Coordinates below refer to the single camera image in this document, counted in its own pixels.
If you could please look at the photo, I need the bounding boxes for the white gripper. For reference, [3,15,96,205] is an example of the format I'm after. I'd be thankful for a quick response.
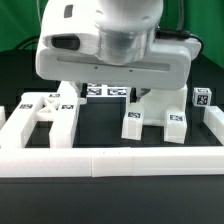
[36,44,191,103]

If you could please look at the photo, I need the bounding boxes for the white chair seat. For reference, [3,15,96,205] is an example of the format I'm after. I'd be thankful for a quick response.
[126,85,188,126]

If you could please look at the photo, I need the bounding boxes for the white chair back frame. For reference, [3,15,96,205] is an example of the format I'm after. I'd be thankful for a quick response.
[0,81,87,149]

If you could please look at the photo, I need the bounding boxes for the white tagged cube right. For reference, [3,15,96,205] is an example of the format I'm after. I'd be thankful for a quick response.
[192,87,212,107]

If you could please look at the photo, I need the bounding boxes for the white front fence bar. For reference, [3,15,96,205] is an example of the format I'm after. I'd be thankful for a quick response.
[0,146,224,178]

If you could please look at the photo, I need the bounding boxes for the white fence bar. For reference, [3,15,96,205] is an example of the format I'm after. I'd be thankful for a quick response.
[203,106,224,146]
[0,146,224,178]
[0,106,6,130]

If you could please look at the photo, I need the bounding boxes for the white right fence bar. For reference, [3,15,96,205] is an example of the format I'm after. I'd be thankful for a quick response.
[203,106,224,146]

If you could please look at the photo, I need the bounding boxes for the white left fence bar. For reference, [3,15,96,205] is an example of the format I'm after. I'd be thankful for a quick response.
[0,106,6,130]

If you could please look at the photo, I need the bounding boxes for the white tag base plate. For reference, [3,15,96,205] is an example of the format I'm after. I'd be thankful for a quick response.
[57,81,134,100]

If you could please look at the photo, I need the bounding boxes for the black cables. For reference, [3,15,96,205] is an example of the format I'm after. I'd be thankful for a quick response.
[156,0,205,58]

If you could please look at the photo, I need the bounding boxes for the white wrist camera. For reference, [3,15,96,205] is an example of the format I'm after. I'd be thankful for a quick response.
[40,0,99,55]

